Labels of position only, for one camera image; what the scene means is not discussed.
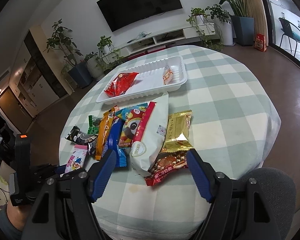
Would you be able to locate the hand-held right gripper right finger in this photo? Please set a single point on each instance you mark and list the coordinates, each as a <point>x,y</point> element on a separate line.
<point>198,177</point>

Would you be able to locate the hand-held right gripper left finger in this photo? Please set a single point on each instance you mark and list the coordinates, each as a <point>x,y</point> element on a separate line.
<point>103,175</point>

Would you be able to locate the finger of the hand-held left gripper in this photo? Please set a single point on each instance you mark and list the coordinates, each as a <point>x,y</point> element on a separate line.
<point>51,174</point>
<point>46,167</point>

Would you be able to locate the pink snack packet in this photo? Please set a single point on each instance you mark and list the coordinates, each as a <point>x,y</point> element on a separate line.
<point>75,160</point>

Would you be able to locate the brown red snack packet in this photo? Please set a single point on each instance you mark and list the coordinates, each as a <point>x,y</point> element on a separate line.
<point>165,170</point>

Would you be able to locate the blue wafer packet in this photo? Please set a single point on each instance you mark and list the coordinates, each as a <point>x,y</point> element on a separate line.
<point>113,140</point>

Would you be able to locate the black cookie packet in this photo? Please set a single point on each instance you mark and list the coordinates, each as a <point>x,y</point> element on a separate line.
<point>77,136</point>

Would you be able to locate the green snack packet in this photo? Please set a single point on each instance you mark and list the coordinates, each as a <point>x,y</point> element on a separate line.
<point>93,127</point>

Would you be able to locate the gold snack packet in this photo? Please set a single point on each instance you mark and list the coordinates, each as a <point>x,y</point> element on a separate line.
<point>177,132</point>

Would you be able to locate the panda print snack packet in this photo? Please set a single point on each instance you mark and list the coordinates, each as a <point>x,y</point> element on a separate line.
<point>130,130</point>

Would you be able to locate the large white snack bag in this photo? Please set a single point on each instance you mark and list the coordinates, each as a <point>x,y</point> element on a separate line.
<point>150,142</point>

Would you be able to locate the white plastic tray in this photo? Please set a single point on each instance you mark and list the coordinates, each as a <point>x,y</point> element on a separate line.
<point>150,80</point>

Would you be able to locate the small orange white snack packet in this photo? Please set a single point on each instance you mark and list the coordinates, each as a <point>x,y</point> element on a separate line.
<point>167,76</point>

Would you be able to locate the person's left forearm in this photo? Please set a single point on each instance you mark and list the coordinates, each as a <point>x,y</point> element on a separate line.
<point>5,227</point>

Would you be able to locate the person's left hand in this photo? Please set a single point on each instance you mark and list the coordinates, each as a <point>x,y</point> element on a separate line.
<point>18,215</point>

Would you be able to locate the brown door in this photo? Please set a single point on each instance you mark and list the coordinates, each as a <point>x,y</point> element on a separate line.
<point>12,107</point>

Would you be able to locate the grey office chair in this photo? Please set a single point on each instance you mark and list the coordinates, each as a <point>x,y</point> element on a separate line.
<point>270,192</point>

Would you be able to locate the tall plant in blue pot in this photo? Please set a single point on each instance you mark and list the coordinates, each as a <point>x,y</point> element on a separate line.
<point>80,75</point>

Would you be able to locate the dark shelving unit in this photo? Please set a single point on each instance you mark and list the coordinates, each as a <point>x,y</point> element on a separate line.
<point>40,55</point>

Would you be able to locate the small plant in ribbed pot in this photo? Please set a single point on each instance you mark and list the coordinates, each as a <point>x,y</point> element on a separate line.
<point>95,67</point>

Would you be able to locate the trailing plant on stand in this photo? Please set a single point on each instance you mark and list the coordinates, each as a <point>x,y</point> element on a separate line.
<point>105,42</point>

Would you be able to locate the bushy plant in tall white pot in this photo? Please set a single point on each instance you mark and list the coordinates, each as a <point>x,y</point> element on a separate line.
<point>227,33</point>

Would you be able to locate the red paper bag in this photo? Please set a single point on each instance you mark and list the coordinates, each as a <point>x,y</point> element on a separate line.
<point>260,43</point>

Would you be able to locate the white television cabinet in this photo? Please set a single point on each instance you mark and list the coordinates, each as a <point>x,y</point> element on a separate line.
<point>175,31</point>

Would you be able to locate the large-leaf plant in grey pot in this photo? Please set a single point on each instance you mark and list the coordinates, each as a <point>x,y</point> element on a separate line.
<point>242,30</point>

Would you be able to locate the trailing plant in white pot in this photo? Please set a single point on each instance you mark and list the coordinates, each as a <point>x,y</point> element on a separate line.
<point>200,18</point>

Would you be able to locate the black metal chair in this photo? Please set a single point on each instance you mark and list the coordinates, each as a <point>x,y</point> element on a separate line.
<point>290,28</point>

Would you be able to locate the wooden slatted panel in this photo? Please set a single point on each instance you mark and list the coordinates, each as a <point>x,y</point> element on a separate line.
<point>255,5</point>

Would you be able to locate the wall-mounted black television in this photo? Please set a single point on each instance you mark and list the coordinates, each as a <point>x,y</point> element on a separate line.
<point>140,2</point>

